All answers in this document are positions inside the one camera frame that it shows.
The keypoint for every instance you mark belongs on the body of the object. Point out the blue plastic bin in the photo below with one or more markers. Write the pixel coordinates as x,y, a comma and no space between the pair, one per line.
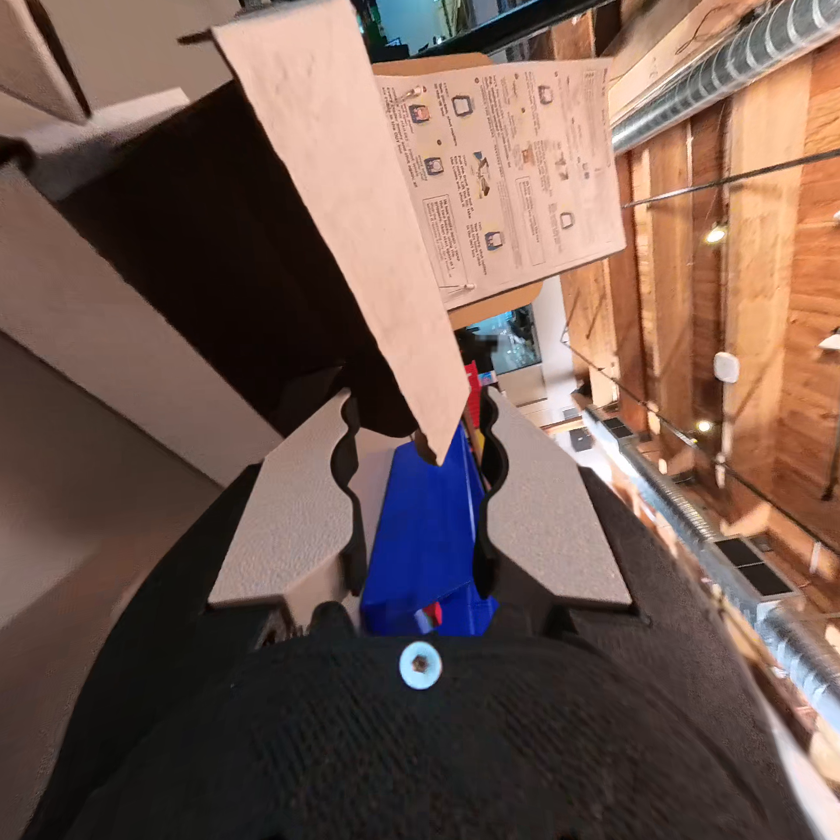
420,525

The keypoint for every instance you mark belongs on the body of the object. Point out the red storage bin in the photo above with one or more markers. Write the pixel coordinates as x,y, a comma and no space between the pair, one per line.
471,394

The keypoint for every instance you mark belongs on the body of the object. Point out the white ceiling device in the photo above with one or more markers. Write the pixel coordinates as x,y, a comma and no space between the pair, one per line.
726,367

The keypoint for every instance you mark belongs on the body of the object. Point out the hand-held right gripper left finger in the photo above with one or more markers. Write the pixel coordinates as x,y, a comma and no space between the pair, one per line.
289,525

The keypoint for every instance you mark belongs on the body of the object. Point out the white cardboard mailer box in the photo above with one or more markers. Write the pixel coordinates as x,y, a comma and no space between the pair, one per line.
315,164

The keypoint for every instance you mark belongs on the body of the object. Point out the silver ventilation duct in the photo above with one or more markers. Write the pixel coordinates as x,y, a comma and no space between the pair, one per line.
807,656
722,65

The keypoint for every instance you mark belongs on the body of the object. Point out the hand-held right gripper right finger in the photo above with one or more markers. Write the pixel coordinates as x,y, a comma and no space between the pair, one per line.
558,525

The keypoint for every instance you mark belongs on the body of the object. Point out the printed instruction sheet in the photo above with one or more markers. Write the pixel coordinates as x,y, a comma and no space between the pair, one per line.
512,177

